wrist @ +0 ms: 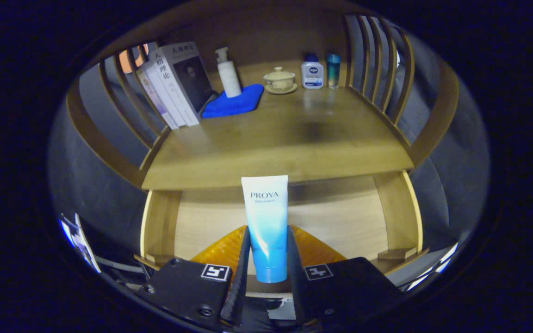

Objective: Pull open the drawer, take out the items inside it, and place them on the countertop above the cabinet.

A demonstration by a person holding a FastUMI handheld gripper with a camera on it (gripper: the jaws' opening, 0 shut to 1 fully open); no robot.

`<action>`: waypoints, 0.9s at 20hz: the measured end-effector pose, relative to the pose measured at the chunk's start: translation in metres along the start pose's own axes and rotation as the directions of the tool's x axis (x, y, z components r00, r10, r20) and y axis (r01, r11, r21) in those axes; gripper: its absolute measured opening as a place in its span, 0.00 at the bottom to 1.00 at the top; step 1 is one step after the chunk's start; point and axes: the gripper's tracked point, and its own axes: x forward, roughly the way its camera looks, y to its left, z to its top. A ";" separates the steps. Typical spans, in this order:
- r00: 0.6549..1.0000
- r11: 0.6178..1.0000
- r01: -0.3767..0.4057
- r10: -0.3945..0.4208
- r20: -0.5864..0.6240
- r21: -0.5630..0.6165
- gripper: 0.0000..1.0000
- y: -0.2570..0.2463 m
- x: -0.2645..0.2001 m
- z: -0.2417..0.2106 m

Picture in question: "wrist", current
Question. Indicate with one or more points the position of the blue folded cloth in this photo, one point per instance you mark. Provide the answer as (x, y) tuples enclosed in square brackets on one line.
[(234, 104)]

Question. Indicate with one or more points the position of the thin purple book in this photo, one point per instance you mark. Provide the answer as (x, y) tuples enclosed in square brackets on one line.
[(155, 99)]

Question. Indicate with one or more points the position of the white lotion bottle blue cap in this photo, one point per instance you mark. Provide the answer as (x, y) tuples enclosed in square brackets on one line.
[(312, 74)]

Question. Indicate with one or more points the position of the thin white book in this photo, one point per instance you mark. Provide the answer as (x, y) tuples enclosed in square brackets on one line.
[(164, 92)]

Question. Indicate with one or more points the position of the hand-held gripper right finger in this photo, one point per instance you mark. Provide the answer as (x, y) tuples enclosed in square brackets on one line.
[(294, 277)]

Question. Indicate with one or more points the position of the wooden drawer with black knob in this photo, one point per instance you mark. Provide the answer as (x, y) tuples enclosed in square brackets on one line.
[(340, 222)]

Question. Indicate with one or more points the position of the thick white book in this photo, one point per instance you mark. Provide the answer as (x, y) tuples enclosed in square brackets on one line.
[(188, 78)]

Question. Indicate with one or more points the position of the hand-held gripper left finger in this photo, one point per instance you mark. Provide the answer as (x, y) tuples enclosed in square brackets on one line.
[(241, 277)]

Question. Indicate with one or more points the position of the wooden cabinet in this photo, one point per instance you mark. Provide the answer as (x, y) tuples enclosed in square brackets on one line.
[(435, 120)]

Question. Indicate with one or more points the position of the blue white cosmetic tube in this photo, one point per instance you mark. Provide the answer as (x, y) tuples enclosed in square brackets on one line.
[(266, 222)]

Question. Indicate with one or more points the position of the beige lidded teacup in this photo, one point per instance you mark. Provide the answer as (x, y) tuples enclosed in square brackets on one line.
[(279, 81)]

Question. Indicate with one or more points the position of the teal slim bottle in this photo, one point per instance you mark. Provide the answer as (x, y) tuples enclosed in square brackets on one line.
[(333, 71)]

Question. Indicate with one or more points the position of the white pump bottle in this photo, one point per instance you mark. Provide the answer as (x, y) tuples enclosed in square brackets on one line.
[(229, 76)]

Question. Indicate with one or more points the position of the wooden countertop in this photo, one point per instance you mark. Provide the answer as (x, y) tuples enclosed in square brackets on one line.
[(294, 138)]

